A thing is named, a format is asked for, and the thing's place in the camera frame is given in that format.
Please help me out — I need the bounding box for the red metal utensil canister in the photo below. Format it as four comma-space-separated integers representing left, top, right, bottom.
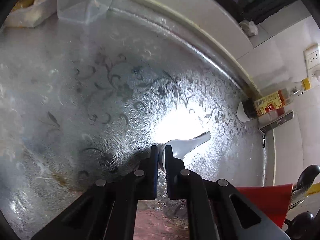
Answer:
236, 184, 293, 228

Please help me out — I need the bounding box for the black plastic ladle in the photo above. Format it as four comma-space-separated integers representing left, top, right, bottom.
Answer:
297, 165, 320, 189

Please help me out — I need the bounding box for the orange handled peeler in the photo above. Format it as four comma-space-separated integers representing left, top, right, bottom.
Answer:
289, 183, 319, 210

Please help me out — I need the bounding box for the small black measuring spoon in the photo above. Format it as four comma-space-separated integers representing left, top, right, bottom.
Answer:
285, 211, 315, 239

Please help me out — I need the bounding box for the vinegar bottle yellow cap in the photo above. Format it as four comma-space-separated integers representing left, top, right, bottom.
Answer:
242, 78, 311, 119

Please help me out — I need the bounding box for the crumpled tissue on sill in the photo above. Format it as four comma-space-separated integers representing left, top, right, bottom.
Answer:
239, 20, 259, 37

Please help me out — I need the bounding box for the clear plastic container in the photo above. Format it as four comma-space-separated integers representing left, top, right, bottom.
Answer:
57, 0, 112, 25

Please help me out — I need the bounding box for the white tray with packets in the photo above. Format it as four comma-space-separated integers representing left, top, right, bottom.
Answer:
4, 0, 57, 28

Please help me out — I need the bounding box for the smartphone leaning on wall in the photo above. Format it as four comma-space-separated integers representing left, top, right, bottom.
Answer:
259, 110, 294, 133

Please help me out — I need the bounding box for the white wall socket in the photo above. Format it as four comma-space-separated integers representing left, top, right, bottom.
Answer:
304, 43, 319, 70

